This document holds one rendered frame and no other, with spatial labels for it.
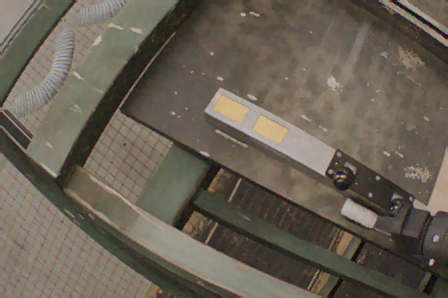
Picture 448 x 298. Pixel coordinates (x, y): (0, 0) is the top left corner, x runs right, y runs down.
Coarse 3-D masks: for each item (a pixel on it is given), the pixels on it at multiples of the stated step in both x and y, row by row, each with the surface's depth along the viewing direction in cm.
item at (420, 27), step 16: (352, 0) 127; (368, 0) 122; (384, 0) 120; (400, 0) 120; (384, 16) 124; (400, 16) 119; (416, 16) 120; (416, 32) 120; (432, 32) 117; (432, 48) 121
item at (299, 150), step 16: (224, 96) 114; (208, 112) 113; (256, 112) 113; (224, 128) 115; (240, 128) 112; (288, 128) 112; (256, 144) 113; (272, 144) 111; (288, 144) 111; (304, 144) 111; (320, 144) 110; (288, 160) 112; (304, 160) 110; (320, 160) 109; (320, 176) 110; (352, 192) 108; (368, 208) 109
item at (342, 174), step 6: (342, 168) 97; (348, 168) 97; (354, 168) 107; (336, 174) 97; (342, 174) 96; (348, 174) 96; (354, 174) 106; (336, 180) 96; (342, 180) 96; (348, 180) 96; (336, 186) 97; (342, 186) 96; (348, 186) 96
